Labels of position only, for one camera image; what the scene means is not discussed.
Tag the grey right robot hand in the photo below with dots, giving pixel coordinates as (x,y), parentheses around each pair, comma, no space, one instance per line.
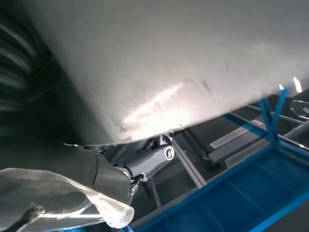
(72,163)

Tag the blue metal shelf rack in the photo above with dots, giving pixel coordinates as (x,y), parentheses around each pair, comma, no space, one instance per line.
(241,192)

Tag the clear plastic film wrap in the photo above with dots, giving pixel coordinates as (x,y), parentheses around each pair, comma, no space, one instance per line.
(48,192)

